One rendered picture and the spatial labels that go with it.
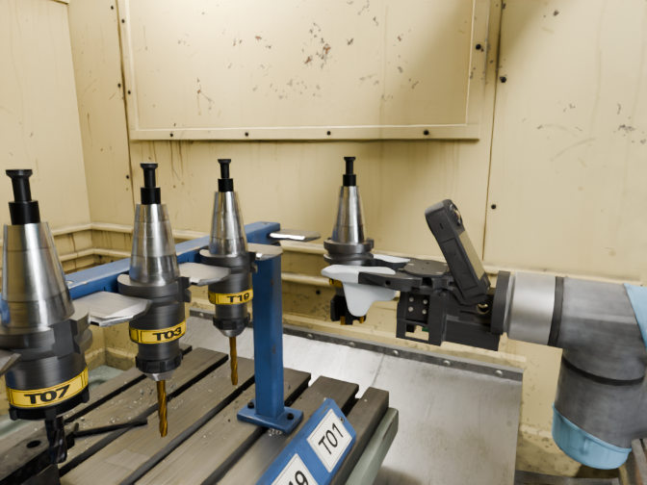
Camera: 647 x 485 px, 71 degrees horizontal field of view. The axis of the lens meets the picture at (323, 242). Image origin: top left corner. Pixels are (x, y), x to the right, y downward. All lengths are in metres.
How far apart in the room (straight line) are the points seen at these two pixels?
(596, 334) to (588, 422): 0.10
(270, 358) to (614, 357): 0.46
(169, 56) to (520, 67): 0.85
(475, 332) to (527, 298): 0.07
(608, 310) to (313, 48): 0.82
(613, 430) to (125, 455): 0.63
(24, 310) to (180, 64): 1.02
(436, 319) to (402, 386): 0.55
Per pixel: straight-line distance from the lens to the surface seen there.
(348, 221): 0.55
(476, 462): 0.98
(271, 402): 0.78
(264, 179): 1.16
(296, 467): 0.63
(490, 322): 0.54
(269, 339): 0.73
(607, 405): 0.55
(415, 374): 1.09
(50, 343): 0.36
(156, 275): 0.43
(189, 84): 1.29
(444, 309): 0.53
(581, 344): 0.53
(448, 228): 0.51
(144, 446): 0.79
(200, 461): 0.74
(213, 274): 0.47
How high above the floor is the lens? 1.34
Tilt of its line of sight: 12 degrees down
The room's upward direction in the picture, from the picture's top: straight up
